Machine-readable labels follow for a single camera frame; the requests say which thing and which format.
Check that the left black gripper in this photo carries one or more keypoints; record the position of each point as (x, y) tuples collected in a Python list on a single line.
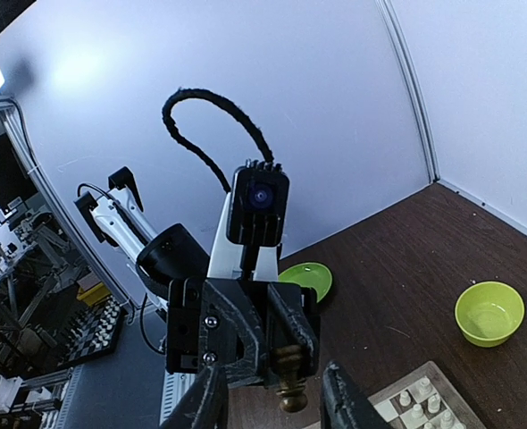
[(235, 324)]

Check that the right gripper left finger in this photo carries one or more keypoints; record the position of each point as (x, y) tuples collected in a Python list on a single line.
[(204, 405)]

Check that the spare chess set outside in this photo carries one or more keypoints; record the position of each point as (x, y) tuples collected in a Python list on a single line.
[(93, 332)]

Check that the dark chess piece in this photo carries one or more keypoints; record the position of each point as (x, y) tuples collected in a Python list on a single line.
[(286, 363)]

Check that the left aluminium corner post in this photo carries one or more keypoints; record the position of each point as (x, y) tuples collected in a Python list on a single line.
[(413, 88)]

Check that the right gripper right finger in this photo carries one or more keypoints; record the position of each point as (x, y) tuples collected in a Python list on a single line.
[(343, 404)]

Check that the green plate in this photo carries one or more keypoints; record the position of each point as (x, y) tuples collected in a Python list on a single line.
[(311, 275)]

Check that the green bowl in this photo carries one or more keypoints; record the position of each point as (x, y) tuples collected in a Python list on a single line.
[(489, 313)]

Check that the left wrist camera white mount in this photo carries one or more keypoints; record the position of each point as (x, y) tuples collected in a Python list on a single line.
[(249, 235)]

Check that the wooden chess board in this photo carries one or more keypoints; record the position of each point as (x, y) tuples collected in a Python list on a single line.
[(425, 398)]

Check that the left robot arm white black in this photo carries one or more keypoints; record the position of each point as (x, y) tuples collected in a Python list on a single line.
[(116, 216)]

